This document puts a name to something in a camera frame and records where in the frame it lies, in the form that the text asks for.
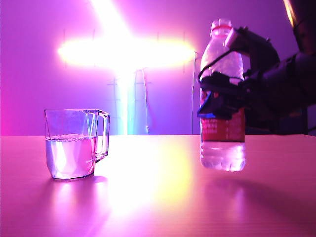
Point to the vertical glowing light strip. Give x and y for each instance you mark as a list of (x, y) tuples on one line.
[(128, 111)]

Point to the horizontal glowing light tube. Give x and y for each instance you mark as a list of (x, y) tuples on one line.
[(123, 51)]

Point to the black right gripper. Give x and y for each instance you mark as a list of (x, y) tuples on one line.
[(269, 93)]

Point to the clear water bottle red label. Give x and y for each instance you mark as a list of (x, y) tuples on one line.
[(222, 153)]

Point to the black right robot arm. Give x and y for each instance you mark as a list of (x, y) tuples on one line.
[(306, 61)]

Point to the clear faceted glass mug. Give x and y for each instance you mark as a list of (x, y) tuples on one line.
[(71, 153)]

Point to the black office chair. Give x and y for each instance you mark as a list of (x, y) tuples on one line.
[(296, 123)]

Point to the diagonal glowing light strip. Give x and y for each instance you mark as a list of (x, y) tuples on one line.
[(111, 17)]

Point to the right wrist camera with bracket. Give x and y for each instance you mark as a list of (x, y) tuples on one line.
[(261, 42)]

